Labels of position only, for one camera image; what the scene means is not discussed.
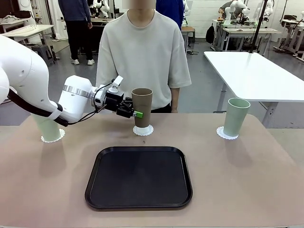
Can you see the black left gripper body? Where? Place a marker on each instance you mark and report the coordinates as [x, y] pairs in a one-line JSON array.
[[115, 102]]

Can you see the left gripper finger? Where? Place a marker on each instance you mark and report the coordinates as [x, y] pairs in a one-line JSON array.
[[139, 115], [128, 101]]

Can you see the brown tall cup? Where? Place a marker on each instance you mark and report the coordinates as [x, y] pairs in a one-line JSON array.
[[143, 102]]

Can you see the white scalloped paper coaster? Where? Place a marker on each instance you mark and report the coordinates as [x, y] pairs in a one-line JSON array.
[[219, 133], [62, 134], [142, 132]]

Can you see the pale yellow-green tall cup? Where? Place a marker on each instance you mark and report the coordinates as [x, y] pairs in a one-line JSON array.
[[48, 130]]

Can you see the mint green tall cup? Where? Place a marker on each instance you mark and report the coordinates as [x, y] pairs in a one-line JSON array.
[[235, 118]]

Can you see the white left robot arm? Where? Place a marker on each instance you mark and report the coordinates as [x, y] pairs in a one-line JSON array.
[[23, 71]]

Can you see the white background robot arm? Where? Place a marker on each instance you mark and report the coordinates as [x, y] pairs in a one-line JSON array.
[[231, 9]]

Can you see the person's left forearm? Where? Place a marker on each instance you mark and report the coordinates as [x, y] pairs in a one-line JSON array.
[[174, 99]]

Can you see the person in beige shirt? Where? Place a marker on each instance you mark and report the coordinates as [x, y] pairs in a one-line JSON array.
[[142, 47]]

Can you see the black plastic tray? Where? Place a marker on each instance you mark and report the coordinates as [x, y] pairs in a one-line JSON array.
[[123, 185]]

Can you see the grey plastic stool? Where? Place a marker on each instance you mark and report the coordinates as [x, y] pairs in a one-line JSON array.
[[45, 53]]

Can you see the person in navy clothes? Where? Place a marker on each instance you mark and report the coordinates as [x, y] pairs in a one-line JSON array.
[[76, 23]]

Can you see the person in blue jacket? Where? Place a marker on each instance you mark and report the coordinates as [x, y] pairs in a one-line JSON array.
[[173, 12]]

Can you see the black backpack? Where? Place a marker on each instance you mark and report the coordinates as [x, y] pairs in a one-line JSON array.
[[210, 34]]

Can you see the white desk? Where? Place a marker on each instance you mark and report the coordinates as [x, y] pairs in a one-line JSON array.
[[23, 29]]

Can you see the beige background work table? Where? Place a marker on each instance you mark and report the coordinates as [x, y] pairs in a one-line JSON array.
[[249, 30]]

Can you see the black pole stand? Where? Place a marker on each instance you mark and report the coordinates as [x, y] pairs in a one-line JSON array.
[[257, 28]]

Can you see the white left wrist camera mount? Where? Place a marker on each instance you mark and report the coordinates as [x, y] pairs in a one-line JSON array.
[[117, 82]]

